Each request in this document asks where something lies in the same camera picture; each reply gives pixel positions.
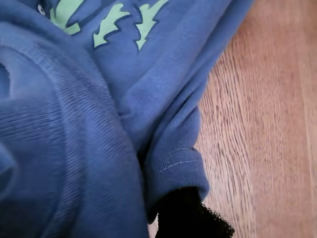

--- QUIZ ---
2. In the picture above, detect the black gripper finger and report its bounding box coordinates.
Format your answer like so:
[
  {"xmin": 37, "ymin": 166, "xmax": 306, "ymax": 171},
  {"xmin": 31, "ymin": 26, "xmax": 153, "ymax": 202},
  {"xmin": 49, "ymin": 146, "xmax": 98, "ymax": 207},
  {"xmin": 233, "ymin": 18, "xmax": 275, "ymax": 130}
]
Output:
[{"xmin": 155, "ymin": 187, "xmax": 236, "ymax": 238}]

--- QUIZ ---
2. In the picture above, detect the blue printed T-shirt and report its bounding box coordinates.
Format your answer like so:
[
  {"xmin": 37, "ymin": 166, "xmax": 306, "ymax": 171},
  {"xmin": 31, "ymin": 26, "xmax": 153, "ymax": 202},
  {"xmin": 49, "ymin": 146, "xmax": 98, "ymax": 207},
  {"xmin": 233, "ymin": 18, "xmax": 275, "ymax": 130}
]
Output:
[{"xmin": 0, "ymin": 0, "xmax": 256, "ymax": 238}]

